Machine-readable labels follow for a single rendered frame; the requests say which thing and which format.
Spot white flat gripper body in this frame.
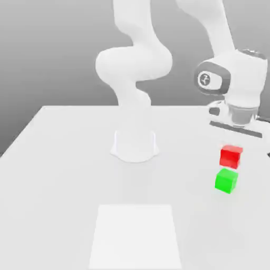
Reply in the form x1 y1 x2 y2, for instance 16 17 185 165
207 120 266 148

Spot small red cube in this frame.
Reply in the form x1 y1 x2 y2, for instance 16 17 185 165
219 144 244 170

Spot small green cube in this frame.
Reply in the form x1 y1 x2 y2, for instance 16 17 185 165
214 168 239 195

